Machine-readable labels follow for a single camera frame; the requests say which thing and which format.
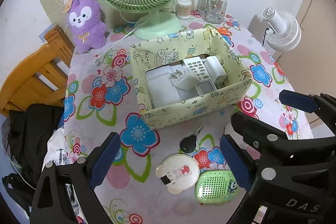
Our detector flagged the light blue printed paper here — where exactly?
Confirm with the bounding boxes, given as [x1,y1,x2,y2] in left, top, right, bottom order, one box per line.
[39,25,58,42]

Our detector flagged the black bag strap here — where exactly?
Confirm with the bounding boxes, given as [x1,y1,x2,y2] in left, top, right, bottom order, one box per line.
[2,174,36,214]

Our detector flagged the white charger with prongs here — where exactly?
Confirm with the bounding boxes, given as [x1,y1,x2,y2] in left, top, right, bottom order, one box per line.
[172,70,200,92]

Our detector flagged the black car key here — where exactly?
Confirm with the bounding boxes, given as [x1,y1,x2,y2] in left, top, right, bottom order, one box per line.
[180,123,206,153]

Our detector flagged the white printed cloth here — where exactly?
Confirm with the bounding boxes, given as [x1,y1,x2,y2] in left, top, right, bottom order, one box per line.
[42,132,70,169]

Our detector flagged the cotton swab jar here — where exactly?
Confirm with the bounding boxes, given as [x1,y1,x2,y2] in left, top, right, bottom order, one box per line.
[176,0,193,20]

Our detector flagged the wooden chair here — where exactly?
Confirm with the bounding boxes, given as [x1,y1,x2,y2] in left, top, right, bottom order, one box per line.
[0,25,75,117]

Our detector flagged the black fan cable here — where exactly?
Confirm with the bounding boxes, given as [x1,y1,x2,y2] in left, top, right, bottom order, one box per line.
[261,27,271,46]

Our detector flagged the white remote control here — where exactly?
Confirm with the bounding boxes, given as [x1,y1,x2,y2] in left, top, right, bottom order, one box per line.
[182,57,216,96]

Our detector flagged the white fan power cable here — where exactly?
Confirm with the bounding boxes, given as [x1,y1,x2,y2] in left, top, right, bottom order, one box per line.
[96,27,139,59]

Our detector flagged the tall white power adapter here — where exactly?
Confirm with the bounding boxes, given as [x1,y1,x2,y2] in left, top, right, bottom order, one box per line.
[204,56,228,88]

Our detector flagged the floral tablecloth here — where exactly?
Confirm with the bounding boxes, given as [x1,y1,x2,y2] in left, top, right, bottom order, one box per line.
[42,13,314,224]

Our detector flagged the dark clothing pile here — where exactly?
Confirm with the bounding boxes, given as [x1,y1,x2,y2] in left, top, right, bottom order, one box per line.
[7,103,66,188]

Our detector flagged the round cream pocket mirror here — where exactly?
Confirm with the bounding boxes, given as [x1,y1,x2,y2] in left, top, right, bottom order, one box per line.
[155,154,200,194]

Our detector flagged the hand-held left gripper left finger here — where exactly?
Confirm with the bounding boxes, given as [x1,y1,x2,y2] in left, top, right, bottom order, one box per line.
[29,132,121,224]

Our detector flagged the white floor fan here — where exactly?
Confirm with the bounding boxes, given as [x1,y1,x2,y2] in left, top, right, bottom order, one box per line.
[261,7,302,52]

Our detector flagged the glass mug jar green lid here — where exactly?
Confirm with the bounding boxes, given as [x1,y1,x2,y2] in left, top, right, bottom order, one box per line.
[198,0,229,24]

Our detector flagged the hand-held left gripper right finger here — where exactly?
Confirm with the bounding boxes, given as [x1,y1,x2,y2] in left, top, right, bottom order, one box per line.
[220,135,263,224]

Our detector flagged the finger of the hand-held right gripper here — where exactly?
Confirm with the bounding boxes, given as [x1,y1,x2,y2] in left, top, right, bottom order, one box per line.
[231,111,336,184]
[280,90,336,136]

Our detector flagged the purple plush toy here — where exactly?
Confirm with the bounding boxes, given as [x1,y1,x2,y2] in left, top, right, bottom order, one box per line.
[63,0,108,54]

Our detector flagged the green perforated panda case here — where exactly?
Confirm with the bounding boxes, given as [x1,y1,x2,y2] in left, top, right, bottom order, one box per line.
[195,169,239,205]

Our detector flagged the green printed cardboard box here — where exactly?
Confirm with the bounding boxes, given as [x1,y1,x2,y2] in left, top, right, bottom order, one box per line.
[130,27,252,130]

